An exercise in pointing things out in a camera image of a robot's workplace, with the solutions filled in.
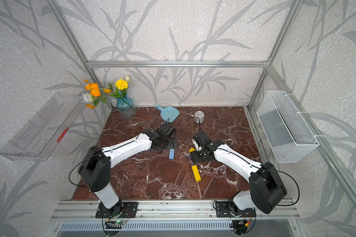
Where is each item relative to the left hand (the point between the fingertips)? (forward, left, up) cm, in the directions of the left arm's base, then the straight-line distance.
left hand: (170, 144), depth 88 cm
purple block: (-4, -12, -9) cm, 15 cm away
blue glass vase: (+31, +35, 0) cm, 46 cm away
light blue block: (-2, -1, -8) cm, 9 cm away
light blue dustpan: (+34, +4, -8) cm, 35 cm away
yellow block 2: (-14, -16, -8) cm, 23 cm away
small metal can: (+26, -19, -4) cm, 32 cm away
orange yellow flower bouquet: (+17, +40, +25) cm, 50 cm away
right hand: (-7, -16, -2) cm, 17 cm away
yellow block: (+1, -14, -8) cm, 16 cm away
